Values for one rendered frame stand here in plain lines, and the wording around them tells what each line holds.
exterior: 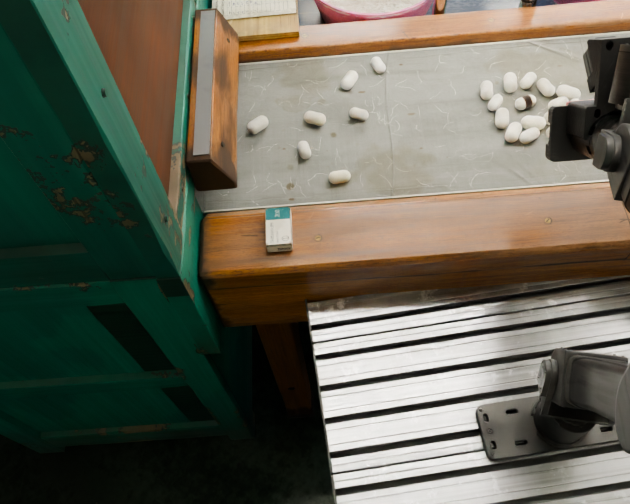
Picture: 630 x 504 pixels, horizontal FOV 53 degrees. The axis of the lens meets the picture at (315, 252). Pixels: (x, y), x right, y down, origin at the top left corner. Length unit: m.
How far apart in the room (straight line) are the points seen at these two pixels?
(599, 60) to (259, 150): 0.50
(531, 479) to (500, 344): 0.18
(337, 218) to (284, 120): 0.22
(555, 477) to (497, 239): 0.31
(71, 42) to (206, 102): 0.40
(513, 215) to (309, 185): 0.30
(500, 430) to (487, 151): 0.41
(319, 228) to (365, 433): 0.28
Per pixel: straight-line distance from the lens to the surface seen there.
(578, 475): 0.89
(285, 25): 1.12
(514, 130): 1.00
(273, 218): 0.86
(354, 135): 1.00
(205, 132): 0.87
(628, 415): 0.54
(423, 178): 0.95
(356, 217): 0.88
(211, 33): 1.00
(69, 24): 0.53
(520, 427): 0.87
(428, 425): 0.86
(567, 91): 1.08
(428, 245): 0.86
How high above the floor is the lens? 1.50
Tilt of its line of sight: 60 degrees down
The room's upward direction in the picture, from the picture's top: 7 degrees counter-clockwise
